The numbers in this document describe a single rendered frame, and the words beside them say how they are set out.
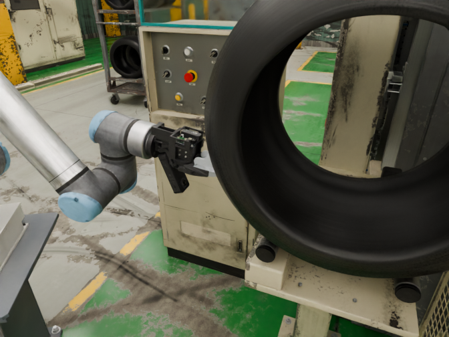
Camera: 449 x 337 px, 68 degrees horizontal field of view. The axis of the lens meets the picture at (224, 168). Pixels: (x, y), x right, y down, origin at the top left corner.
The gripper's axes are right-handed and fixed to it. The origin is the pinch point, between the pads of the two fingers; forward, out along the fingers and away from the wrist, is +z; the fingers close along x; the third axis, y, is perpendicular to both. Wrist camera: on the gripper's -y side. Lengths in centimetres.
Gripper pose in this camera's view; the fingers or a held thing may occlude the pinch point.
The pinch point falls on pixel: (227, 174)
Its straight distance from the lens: 77.2
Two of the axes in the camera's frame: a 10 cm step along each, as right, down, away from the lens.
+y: 1.2, -8.5, -5.2
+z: 9.2, 2.9, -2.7
